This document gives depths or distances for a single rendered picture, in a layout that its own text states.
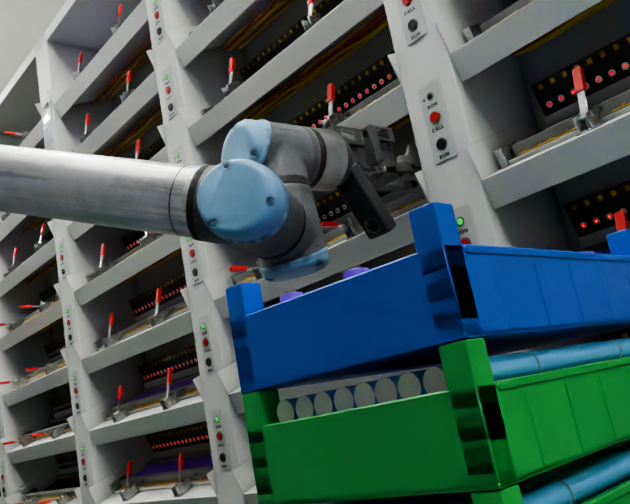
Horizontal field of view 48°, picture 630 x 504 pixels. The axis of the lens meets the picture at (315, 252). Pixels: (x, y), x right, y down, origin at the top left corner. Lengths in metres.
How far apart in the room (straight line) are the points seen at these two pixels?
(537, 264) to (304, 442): 0.19
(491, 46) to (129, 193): 0.54
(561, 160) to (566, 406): 0.53
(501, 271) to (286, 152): 0.54
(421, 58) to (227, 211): 0.47
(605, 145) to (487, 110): 0.23
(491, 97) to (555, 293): 0.66
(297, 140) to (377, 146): 0.17
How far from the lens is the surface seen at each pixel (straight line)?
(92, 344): 2.13
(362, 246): 1.17
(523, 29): 1.03
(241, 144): 0.94
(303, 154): 0.96
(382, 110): 1.16
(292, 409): 0.51
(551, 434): 0.45
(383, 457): 0.44
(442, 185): 1.06
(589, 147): 0.95
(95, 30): 2.41
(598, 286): 0.57
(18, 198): 0.94
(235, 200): 0.77
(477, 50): 1.06
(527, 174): 0.98
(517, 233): 1.05
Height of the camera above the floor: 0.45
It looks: 13 degrees up
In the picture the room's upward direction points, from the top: 11 degrees counter-clockwise
